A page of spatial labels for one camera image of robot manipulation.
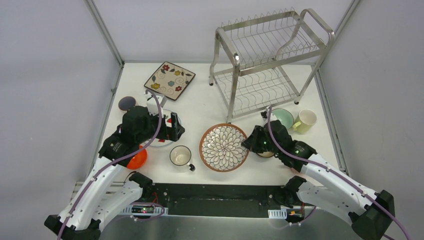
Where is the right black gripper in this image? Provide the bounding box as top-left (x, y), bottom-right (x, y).
top-left (241, 125), bottom-right (281, 156)

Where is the white ribbed mug black handle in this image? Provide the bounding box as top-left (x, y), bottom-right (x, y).
top-left (169, 145), bottom-right (196, 172)

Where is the brown rim petal pattern plate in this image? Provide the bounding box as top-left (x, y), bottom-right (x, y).
top-left (199, 123), bottom-right (249, 173)

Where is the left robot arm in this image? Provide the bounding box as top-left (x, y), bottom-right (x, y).
top-left (44, 106), bottom-right (185, 240)

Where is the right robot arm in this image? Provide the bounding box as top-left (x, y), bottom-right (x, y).
top-left (241, 120), bottom-right (396, 240)

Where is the steel two-tier dish rack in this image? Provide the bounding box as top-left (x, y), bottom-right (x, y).
top-left (209, 8), bottom-right (336, 123)

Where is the dark patterned cream bowl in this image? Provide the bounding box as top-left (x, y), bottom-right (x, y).
top-left (256, 151), bottom-right (274, 158)

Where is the mint green bowl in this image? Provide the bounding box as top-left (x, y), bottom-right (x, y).
top-left (272, 108), bottom-right (295, 130)

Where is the orange plastic bowl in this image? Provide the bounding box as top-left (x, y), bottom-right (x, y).
top-left (126, 149), bottom-right (148, 170)

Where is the square floral plate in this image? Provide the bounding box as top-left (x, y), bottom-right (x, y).
top-left (144, 61), bottom-right (196, 101)

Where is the pale yellow mug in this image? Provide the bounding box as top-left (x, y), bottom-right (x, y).
top-left (291, 109), bottom-right (318, 134)

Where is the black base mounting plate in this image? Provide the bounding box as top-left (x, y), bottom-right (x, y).
top-left (138, 183), bottom-right (303, 218)

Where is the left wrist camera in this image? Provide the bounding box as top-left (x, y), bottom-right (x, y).
top-left (144, 92), bottom-right (168, 116)

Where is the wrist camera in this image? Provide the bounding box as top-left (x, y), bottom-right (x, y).
top-left (144, 92), bottom-right (168, 116)
top-left (260, 108), bottom-right (270, 125)

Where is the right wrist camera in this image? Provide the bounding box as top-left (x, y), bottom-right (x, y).
top-left (260, 108), bottom-right (270, 125)

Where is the right white cable duct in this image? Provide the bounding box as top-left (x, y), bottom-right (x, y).
top-left (267, 208), bottom-right (288, 220)

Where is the white cable duct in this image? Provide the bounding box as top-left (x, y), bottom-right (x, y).
top-left (121, 205), bottom-right (169, 217)
top-left (267, 208), bottom-right (288, 220)

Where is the left white cable duct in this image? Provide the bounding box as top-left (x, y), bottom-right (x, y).
top-left (121, 205), bottom-right (169, 217)

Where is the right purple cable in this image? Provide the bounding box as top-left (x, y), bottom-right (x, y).
top-left (266, 105), bottom-right (413, 240)

